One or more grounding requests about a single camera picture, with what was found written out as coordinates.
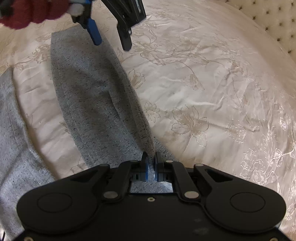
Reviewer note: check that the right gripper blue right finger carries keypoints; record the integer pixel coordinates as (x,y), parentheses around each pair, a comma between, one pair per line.
(176,174)

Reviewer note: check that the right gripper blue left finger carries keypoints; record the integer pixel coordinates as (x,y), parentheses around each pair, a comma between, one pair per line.
(127,172)

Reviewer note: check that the tufted cream headboard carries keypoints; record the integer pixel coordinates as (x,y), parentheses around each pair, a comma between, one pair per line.
(276,17)

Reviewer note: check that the cream floral bedspread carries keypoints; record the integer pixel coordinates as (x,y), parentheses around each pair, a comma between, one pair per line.
(216,88)

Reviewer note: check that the dark red sleeve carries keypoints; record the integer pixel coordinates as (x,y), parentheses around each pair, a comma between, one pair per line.
(19,14)

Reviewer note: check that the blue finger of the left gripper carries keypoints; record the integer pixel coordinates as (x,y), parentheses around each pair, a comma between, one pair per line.
(81,14)
(120,10)

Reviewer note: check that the grey speckled pants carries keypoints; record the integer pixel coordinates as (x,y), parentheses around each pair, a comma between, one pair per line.
(99,106)

